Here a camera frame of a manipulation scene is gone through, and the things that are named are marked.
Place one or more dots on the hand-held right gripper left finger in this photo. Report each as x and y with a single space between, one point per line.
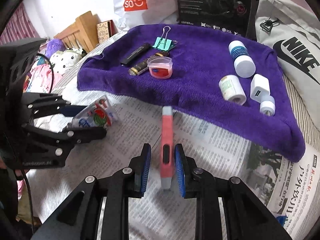
146 170

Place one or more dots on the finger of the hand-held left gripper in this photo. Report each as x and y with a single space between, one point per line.
73 110
87 133

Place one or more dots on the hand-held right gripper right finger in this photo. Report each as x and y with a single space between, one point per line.
179 170

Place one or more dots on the colourful candy packet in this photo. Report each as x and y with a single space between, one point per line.
100 115

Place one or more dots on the pink utility knife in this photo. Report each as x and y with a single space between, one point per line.
166 135

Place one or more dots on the white charger plug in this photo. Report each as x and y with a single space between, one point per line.
258 87

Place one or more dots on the pink cloth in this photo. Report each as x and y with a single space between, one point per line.
41 76

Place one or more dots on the newspaper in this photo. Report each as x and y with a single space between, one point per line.
212 150

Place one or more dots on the pink curtain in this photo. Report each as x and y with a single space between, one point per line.
22 25

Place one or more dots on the purple plush toy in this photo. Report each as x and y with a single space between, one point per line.
56 47

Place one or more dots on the white spotted pillow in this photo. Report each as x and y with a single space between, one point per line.
65 60

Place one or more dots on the black and gold lighter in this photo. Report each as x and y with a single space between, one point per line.
138 67

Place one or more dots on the wooden headboard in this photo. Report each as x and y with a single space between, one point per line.
82 27

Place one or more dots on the brown notebook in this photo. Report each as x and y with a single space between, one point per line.
103 32

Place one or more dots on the red jar with clear lid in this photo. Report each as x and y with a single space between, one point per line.
160 71

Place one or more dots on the white tape roll green print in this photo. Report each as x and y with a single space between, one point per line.
235 90

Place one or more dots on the small white tape roll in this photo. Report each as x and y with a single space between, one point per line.
267 105

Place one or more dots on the purple towel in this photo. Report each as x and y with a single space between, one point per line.
200 62

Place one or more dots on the green binder clip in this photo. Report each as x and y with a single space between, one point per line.
162 44

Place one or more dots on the white bottle with blue label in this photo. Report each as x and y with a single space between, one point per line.
241 60

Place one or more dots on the white shopping bag orange logo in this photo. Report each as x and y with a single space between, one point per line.
160 2

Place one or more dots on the black headphone box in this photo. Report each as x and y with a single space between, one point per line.
195 0

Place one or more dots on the black triangular buckle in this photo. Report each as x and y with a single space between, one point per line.
267 26

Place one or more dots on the grey bag with black logo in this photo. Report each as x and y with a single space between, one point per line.
287 20

